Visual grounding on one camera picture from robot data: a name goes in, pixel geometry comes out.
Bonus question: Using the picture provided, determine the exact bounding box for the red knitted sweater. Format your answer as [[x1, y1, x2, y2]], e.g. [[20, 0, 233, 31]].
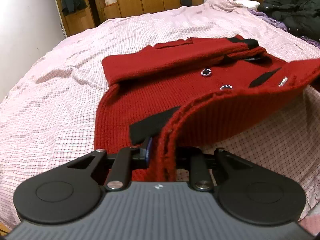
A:
[[94, 35, 319, 181]]

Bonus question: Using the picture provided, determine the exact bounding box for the pink checked bed sheet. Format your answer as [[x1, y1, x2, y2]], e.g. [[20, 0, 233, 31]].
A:
[[1, 0, 319, 234]]

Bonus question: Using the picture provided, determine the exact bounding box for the purple cloth on bed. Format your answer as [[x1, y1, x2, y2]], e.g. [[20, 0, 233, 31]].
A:
[[247, 9, 319, 48]]

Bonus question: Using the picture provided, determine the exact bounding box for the black coat on bed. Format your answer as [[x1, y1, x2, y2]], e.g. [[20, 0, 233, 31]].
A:
[[258, 0, 319, 42]]

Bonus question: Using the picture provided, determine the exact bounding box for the white pillow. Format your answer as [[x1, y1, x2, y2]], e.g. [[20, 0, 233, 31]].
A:
[[234, 0, 260, 10]]

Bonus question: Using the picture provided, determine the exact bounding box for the small black bag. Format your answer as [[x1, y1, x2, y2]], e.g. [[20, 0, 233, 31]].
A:
[[180, 0, 193, 7]]

